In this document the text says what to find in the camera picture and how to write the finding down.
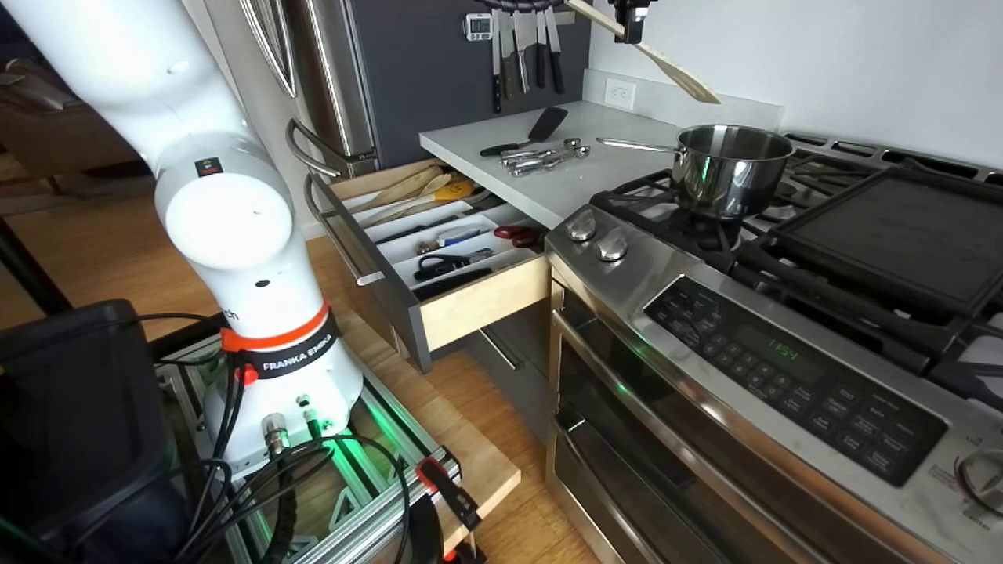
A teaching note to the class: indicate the wooden spatula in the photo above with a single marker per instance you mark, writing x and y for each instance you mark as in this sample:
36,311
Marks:
678,77

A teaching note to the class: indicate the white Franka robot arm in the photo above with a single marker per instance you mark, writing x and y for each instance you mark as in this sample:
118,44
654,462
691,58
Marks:
223,208

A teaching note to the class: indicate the black plastic spatula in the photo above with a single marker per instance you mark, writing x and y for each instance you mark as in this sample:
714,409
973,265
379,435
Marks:
546,126

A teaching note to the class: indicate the silver measuring spoon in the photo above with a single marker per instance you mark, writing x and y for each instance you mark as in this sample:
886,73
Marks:
533,162
569,149

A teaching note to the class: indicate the dark grey side panel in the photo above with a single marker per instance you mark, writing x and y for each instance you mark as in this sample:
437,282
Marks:
438,94

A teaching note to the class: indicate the silver stove knob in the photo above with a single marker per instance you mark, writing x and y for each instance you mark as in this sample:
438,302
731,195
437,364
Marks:
581,227
611,248

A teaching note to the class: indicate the yellow spoon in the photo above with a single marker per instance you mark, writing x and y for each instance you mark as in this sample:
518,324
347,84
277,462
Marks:
456,191

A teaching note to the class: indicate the red utensil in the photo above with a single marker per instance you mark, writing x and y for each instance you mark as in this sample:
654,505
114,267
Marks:
518,235

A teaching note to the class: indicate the blue utensil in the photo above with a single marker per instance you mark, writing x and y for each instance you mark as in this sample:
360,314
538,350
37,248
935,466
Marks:
459,239

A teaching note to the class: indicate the wooden spoon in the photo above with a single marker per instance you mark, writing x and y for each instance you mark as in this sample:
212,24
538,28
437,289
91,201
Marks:
402,189

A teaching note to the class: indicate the stainless steel gas range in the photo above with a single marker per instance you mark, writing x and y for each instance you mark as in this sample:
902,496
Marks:
669,314

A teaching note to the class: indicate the white drawer organizer tray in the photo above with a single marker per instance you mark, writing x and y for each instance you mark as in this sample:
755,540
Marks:
407,222

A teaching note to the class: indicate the stainless steel refrigerator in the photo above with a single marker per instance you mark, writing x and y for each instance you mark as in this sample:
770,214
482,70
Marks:
315,82

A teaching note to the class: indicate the gas stove top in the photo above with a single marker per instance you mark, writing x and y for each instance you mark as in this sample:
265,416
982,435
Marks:
816,286

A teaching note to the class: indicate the open wooden kitchen drawer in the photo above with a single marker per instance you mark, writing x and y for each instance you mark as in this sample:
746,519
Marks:
479,302

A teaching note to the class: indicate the black griddle plate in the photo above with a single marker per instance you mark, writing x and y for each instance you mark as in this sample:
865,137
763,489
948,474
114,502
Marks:
898,235

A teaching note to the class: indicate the black oven control panel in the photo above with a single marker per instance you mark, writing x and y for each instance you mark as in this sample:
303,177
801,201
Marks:
795,378

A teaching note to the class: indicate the light wooden platform board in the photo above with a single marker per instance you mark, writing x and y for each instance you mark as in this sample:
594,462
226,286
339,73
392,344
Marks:
459,449

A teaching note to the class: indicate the red and black clamp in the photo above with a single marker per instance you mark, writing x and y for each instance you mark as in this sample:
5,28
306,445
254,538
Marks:
450,502

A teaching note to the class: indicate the black metal leg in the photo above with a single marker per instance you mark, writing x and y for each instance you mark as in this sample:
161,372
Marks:
32,267

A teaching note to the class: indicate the black plastic box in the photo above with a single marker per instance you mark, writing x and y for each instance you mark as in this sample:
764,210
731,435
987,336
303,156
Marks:
72,441

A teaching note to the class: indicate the white wall outlet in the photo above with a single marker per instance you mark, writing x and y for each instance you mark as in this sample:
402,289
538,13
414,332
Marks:
620,94

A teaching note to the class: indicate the small white wall timer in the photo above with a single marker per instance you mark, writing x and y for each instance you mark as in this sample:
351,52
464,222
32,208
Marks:
478,28

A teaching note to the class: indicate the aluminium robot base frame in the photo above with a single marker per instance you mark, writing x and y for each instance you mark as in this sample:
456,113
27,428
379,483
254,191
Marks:
364,522

